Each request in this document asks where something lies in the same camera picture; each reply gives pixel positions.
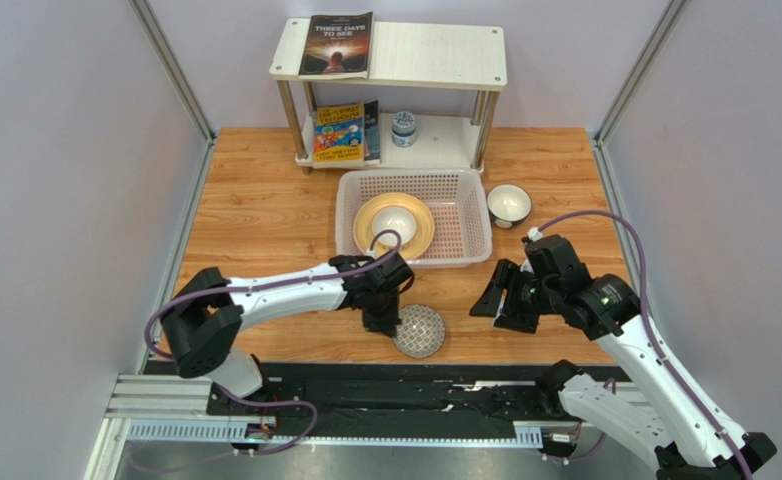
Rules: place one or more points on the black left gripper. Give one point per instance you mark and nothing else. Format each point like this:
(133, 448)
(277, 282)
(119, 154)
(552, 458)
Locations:
(387, 324)

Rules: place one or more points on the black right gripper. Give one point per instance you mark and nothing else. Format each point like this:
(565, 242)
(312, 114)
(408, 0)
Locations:
(509, 301)

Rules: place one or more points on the grey patterned bowl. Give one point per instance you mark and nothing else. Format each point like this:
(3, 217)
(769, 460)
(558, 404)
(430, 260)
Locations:
(421, 332)

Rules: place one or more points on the yellow plate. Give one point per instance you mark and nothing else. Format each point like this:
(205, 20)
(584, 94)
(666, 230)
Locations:
(416, 247)

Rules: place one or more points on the white plastic basket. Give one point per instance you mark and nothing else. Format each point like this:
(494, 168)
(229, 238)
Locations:
(455, 197)

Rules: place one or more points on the white striped bowl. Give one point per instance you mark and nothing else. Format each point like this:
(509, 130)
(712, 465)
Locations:
(394, 225)

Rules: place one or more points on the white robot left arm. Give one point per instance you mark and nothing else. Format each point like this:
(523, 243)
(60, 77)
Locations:
(202, 322)

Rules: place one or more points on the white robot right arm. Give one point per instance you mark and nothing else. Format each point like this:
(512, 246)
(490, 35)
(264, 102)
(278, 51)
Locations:
(685, 435)

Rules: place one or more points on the white bowl dark outside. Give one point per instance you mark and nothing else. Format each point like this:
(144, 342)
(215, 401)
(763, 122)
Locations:
(508, 205)

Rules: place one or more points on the yellow treehouse book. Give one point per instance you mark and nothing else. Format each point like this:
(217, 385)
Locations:
(339, 136)

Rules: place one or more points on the blue white ceramic jar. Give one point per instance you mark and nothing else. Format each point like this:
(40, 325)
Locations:
(404, 129)

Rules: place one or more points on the dark blue book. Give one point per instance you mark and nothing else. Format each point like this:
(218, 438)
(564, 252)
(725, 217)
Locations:
(372, 133)

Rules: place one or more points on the white two-tier shelf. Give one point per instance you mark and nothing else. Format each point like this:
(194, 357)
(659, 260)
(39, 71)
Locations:
(409, 55)

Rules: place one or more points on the dark Three Days book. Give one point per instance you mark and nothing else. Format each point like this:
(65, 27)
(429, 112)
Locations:
(337, 46)

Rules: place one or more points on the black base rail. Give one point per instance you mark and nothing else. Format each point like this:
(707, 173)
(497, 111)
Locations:
(404, 403)

